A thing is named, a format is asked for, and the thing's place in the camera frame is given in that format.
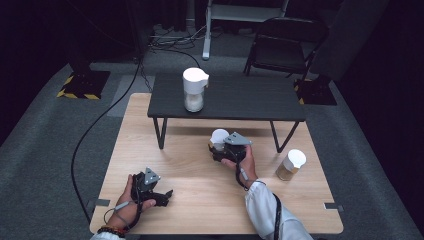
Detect person's right hand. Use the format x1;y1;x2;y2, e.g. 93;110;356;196
221;145;259;190

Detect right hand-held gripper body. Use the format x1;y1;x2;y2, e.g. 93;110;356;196
220;131;253;164

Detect white metal stand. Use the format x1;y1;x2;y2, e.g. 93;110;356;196
202;0;290;61

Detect black low shelf table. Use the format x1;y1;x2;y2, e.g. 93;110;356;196
147;72;307;154

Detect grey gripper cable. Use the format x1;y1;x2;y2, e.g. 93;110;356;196
103;199;144;232

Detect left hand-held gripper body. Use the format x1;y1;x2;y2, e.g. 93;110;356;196
130;167;168;204

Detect white-lidded jar of white powder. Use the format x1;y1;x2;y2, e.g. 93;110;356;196
182;67;210;113

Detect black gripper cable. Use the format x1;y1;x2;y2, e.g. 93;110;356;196
234;159;283;240

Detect beaded bracelet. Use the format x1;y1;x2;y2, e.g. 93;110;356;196
97;225;129;238

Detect white-lidded glass jar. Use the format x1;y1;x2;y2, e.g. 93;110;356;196
208;128;231;153

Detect person's left hand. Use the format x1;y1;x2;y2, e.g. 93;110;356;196
105;173;157;231

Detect bundle of floor cables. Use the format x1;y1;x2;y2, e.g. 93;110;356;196
148;23;208;52

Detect black folding chair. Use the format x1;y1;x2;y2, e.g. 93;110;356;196
243;17;330;80

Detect white-lidded jar of brown powder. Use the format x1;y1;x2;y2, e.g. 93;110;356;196
275;148;307;182

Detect black base with yellow stripes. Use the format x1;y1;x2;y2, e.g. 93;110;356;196
293;78;338;106
56;69;111;101

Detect long black floor cable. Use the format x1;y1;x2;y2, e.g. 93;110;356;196
70;49;202;225

